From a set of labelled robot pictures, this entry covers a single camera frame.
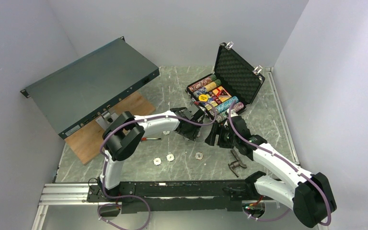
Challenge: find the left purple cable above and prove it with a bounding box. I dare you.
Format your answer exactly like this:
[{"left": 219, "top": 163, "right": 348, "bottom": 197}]
[{"left": 97, "top": 103, "right": 218, "bottom": 230}]

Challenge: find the silver metal bracket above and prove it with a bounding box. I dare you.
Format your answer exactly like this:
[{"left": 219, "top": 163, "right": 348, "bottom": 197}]
[{"left": 95, "top": 109, "right": 118, "bottom": 130}]

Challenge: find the blue poker chip right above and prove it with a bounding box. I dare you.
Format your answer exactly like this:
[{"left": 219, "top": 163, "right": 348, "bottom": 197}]
[{"left": 166, "top": 153, "right": 175, "bottom": 162}]

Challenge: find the yellow big blind button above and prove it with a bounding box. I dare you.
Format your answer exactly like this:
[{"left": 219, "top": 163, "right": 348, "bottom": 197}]
[{"left": 198, "top": 94, "right": 209, "bottom": 102}]

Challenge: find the blue poker chip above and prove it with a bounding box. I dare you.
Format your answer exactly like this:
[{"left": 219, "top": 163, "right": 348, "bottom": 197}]
[
  {"left": 153, "top": 157, "right": 162, "bottom": 166},
  {"left": 166, "top": 153, "right": 175, "bottom": 162}
]

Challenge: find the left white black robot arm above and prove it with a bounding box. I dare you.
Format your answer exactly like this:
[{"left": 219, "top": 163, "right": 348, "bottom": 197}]
[{"left": 98, "top": 104, "right": 206, "bottom": 201}]

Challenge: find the wooden board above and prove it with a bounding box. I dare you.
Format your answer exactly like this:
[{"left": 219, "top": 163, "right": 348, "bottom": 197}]
[{"left": 65, "top": 91, "right": 156, "bottom": 165}]

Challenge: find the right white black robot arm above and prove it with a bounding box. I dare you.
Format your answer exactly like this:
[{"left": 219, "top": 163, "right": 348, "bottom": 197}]
[{"left": 205, "top": 115, "right": 337, "bottom": 228}]

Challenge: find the blue poker chip left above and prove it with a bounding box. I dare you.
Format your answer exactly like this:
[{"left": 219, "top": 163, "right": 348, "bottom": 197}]
[{"left": 153, "top": 157, "right": 162, "bottom": 166}]

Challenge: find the red poker chip lower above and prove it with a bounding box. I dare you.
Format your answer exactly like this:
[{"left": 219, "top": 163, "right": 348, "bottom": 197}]
[{"left": 195, "top": 152, "right": 203, "bottom": 160}]

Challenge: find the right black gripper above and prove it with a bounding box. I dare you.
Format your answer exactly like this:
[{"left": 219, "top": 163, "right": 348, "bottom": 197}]
[{"left": 205, "top": 122, "right": 239, "bottom": 149}]

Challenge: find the red card deck in case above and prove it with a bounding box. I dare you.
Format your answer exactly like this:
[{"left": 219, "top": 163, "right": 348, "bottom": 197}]
[{"left": 208, "top": 86, "right": 232, "bottom": 105}]

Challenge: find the yellow blue card deck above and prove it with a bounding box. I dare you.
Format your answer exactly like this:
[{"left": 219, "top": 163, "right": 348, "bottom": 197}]
[{"left": 205, "top": 100, "right": 221, "bottom": 110}]

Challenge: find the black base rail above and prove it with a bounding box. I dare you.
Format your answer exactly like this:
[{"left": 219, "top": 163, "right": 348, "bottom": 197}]
[{"left": 39, "top": 180, "right": 273, "bottom": 218}]

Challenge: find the blue red screwdriver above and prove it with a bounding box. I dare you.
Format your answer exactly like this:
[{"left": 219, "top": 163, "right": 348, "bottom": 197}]
[{"left": 141, "top": 138, "right": 162, "bottom": 141}]

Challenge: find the black poker chip case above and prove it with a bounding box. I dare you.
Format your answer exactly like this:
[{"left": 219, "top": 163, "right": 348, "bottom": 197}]
[{"left": 185, "top": 42, "right": 265, "bottom": 122}]

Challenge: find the dark grey rack server chassis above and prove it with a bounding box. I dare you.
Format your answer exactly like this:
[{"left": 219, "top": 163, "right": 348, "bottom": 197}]
[{"left": 20, "top": 37, "right": 160, "bottom": 139}]

